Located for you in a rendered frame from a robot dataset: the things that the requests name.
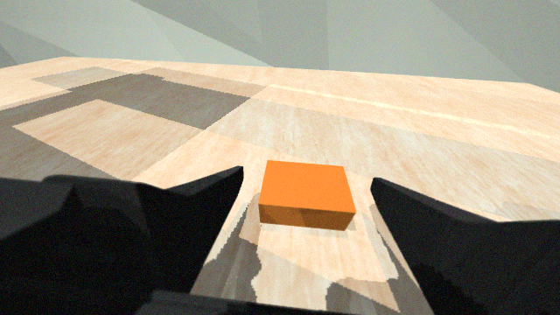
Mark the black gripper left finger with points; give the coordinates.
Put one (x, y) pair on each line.
(177, 226)

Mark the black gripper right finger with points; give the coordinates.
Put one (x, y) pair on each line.
(463, 262)

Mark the orange block with dark square face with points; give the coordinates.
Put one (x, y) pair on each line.
(306, 195)

